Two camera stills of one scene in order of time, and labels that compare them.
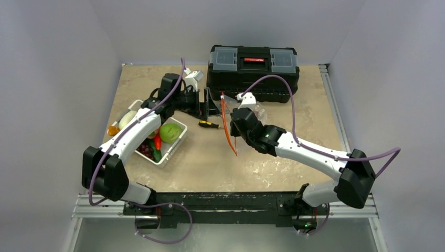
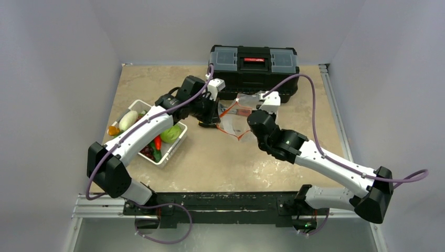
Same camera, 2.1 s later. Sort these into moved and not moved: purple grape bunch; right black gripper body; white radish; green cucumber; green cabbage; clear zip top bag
Moved: right black gripper body; clear zip top bag
Not moved: green cabbage; green cucumber; white radish; purple grape bunch
